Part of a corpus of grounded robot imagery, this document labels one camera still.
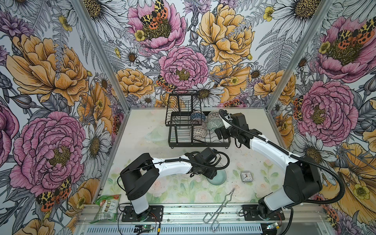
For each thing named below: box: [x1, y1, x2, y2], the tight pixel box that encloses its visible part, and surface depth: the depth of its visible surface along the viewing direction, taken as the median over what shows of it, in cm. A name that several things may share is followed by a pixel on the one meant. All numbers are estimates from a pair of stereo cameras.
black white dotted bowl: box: [193, 125, 208, 140], surface depth 104 cm
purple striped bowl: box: [191, 118, 207, 129], surface depth 83 cm
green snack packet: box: [89, 193, 122, 224], surface depth 74 cm
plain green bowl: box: [206, 168, 227, 186], surface depth 85 cm
